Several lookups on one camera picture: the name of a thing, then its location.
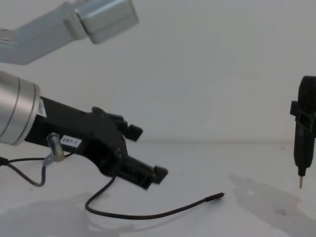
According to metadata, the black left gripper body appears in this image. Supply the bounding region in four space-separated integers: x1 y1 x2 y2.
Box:
24 95 129 177

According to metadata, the black electric screwdriver tool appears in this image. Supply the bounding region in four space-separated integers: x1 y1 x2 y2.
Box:
288 75 316 190

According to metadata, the thin dark cable silver plug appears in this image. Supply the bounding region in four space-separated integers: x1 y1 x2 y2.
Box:
0 132 76 187

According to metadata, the long black cable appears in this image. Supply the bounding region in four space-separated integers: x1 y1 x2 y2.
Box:
84 174 226 220

